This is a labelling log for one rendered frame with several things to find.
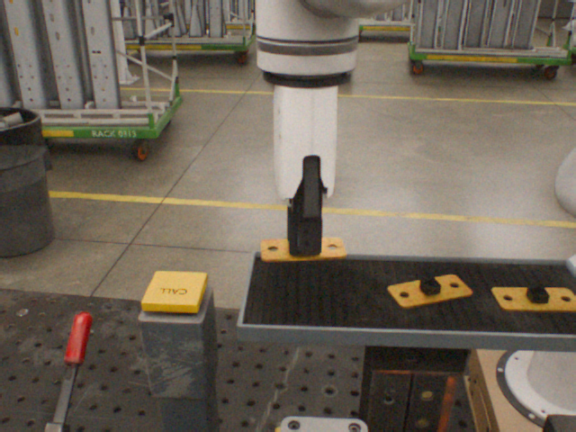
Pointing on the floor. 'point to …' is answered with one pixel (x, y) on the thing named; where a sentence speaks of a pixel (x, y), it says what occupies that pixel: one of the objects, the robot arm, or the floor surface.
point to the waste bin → (23, 184)
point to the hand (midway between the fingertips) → (303, 229)
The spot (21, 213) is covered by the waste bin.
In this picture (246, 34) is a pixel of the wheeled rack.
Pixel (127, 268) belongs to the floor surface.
